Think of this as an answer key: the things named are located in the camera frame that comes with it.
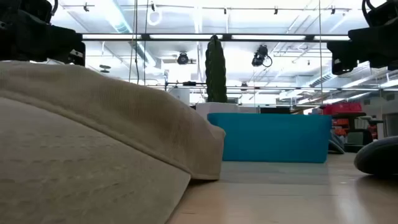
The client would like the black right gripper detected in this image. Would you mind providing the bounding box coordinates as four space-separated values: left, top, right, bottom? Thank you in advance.
326 26 398 76

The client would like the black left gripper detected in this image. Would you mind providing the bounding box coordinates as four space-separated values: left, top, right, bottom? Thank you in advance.
0 9 86 67

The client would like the beige knitted hat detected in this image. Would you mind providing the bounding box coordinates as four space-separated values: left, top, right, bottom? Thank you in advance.
0 60 226 224

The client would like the dark blue hat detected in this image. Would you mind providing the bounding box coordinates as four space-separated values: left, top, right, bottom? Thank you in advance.
353 136 398 177

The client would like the red storage crate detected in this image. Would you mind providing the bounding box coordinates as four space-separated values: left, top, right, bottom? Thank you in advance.
322 102 363 116

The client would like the black round ceiling spotlight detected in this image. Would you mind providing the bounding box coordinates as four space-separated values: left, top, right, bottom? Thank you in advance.
176 52 190 65

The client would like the blue plastic bin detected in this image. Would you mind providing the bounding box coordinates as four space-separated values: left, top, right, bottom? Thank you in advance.
207 112 333 164

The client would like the green cactus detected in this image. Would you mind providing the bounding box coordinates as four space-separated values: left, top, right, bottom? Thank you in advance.
205 34 228 104

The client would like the thin hanging cable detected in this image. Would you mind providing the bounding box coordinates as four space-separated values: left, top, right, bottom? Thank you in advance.
318 0 323 105
129 0 141 85

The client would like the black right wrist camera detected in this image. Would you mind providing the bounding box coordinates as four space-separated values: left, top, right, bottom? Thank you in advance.
361 0 398 28

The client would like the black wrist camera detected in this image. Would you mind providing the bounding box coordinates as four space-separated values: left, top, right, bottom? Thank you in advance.
0 0 58 19
361 0 398 28

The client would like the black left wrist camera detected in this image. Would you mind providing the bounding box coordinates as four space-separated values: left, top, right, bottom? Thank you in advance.
0 0 58 19

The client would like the black background rail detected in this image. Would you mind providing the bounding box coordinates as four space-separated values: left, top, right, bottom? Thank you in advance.
164 84 398 92

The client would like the black overhead camera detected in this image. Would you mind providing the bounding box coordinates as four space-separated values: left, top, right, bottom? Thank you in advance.
251 44 274 68

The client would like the white hanging ring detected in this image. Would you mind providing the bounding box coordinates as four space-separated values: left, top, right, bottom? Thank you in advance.
147 9 163 27

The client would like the black overhead frame bar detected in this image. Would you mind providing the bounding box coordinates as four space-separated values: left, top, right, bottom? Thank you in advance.
79 32 352 42

